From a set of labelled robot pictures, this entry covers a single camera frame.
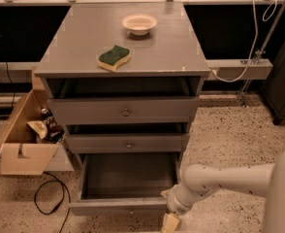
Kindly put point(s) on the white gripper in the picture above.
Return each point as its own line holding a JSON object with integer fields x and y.
{"x": 173, "y": 202}

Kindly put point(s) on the grey bottom drawer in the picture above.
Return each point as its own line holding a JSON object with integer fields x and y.
{"x": 125, "y": 183}

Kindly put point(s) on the grey drawer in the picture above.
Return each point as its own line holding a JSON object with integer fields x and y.
{"x": 134, "y": 137}
{"x": 125, "y": 183}
{"x": 122, "y": 100}

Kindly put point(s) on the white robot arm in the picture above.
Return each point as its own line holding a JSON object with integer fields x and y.
{"x": 200, "y": 181}

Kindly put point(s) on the grey middle drawer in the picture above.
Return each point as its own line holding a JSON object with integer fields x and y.
{"x": 134, "y": 137}

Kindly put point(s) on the grey top drawer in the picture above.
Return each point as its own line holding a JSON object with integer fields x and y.
{"x": 122, "y": 100}

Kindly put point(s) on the grey drawer cabinet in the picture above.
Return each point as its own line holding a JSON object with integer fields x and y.
{"x": 170, "y": 49}

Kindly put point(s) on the trash items in box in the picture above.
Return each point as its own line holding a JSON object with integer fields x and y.
{"x": 47, "y": 130}

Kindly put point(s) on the cardboard box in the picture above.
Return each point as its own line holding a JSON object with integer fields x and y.
{"x": 22, "y": 154}

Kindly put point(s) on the green yellow sponge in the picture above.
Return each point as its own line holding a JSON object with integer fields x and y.
{"x": 112, "y": 59}

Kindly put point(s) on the white bowl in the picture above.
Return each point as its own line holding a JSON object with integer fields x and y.
{"x": 139, "y": 24}

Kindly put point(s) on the metal stand pole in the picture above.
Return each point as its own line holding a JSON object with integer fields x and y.
{"x": 255, "y": 56}

